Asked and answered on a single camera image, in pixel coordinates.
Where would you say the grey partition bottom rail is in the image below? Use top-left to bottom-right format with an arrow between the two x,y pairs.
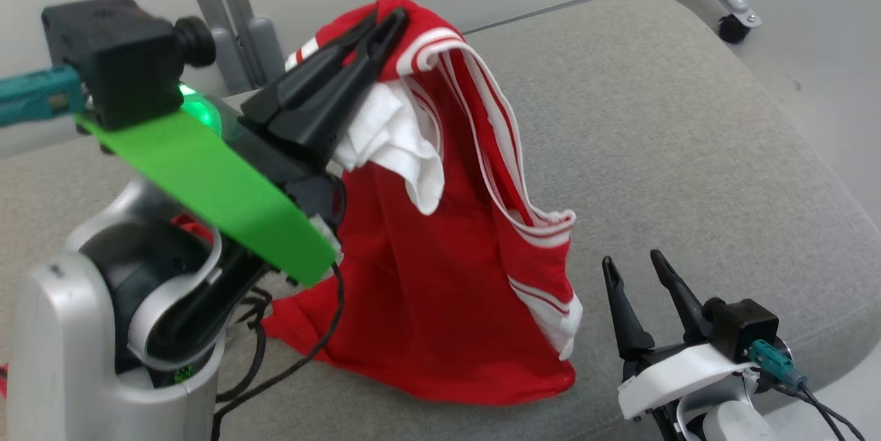
460,0 -> 697,36

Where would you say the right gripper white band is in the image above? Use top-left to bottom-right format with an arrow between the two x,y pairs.
602,249 -> 758,428

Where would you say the red jersey white striped trim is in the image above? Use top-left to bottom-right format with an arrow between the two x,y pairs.
264,0 -> 584,406

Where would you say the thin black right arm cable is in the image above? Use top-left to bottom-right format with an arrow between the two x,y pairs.
757,372 -> 868,441

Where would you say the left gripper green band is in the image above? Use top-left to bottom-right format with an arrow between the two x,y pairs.
74,8 -> 410,289

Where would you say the teal camera connector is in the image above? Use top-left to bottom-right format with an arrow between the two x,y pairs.
0,64 -> 87,129
749,339 -> 806,390

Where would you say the teal right camera connector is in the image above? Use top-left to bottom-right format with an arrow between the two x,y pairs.
749,339 -> 806,390

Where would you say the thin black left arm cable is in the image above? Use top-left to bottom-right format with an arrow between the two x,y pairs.
217,286 -> 275,404
210,259 -> 345,441

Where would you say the teal left camera connector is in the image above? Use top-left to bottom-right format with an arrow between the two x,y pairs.
0,64 -> 87,129

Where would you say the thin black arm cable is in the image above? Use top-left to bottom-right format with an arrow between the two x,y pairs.
210,259 -> 345,441
217,286 -> 275,404
757,372 -> 868,441

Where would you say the black caster wheel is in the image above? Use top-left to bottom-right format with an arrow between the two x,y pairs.
718,14 -> 751,45

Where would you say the grey partition post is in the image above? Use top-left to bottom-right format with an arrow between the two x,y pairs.
206,0 -> 287,89
176,0 -> 253,95

